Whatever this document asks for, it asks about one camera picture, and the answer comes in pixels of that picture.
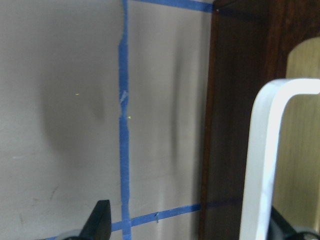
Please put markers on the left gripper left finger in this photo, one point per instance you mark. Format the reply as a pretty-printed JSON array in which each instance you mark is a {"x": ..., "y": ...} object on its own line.
[{"x": 97, "y": 227}]

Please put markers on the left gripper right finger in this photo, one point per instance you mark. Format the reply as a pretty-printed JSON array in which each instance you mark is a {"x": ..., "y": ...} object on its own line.
[{"x": 280, "y": 229}]

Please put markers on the white drawer handle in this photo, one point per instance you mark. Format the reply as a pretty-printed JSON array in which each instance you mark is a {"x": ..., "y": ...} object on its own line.
[{"x": 264, "y": 131}]

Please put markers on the dark wooden drawer cabinet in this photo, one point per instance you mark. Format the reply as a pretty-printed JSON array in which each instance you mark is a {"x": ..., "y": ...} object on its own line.
[{"x": 250, "y": 41}]

